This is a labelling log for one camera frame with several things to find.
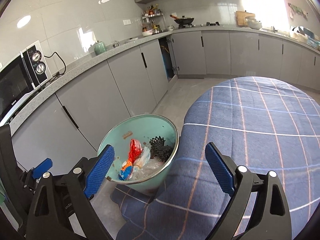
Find blue plastic wrapper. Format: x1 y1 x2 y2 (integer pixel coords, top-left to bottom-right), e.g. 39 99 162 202
118 161 133 181

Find red plastic bag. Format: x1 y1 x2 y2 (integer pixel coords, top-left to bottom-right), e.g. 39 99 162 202
128 139 143 165

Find pink clear plastic bag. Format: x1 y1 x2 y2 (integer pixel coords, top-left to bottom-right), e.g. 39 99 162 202
131 159 164 180

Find white printed plastic bag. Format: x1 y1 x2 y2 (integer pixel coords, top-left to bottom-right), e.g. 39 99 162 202
134 144 151 168

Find black mesh net bundle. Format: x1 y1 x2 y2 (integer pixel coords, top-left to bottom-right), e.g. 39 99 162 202
149 137 174 163

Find grey kitchen cabinets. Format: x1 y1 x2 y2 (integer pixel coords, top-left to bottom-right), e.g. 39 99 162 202
10 27 319 173

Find teal trash bin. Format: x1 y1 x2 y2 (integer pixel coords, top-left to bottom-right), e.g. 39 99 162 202
98 114 180 196

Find blue plaid tablecloth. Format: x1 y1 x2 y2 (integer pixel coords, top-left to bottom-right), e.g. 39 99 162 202
111 77 319 239

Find microwave oven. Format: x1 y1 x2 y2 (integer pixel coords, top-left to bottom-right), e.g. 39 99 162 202
1 41 53 125

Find green kettle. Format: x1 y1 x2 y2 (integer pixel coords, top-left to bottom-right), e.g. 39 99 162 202
94 41 107 56

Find metal bowl on counter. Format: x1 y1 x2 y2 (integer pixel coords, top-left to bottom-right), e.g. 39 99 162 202
245 16 262 30

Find black wok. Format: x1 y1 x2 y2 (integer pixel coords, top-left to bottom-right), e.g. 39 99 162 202
170 14 194 29

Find wooden cutting board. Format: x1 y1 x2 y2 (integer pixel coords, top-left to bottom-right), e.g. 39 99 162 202
235 11 255 27

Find metal spice rack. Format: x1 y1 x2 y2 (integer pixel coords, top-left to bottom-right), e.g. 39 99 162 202
141 4 167 37

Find black power cable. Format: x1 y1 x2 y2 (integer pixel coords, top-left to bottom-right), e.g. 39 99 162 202
43 51 67 83

